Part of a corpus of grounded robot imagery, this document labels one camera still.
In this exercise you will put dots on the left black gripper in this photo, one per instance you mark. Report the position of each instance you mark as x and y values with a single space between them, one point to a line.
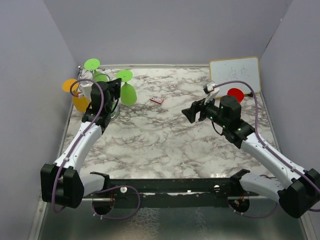
115 85

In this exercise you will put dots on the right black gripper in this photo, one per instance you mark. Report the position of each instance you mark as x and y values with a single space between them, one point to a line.
197 106

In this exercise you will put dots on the green wine glass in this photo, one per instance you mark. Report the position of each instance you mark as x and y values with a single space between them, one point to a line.
128 93
92 65

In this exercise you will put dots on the orange wine glass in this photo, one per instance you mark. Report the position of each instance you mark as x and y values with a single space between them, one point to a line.
79 101

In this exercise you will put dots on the red wine glass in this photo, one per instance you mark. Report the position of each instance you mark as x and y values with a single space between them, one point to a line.
237 93

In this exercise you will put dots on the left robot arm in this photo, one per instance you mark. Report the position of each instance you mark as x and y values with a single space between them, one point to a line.
60 181

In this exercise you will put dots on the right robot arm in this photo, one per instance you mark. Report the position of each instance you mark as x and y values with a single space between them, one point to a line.
294 188

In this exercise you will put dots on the chrome wine glass rack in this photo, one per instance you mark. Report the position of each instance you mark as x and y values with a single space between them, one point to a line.
94 89

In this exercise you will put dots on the small red white box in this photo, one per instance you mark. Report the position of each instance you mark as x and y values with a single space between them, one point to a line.
158 100

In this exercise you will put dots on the small whiteboard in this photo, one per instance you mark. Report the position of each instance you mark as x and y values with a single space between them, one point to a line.
245 69

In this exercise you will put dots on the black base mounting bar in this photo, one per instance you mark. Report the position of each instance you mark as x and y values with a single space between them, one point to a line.
169 193

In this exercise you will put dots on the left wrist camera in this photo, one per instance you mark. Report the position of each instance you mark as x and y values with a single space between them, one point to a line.
85 90

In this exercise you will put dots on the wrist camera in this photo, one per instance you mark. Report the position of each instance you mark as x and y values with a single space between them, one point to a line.
211 90
85 90

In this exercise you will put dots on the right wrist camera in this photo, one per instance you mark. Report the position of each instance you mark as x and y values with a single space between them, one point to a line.
211 90

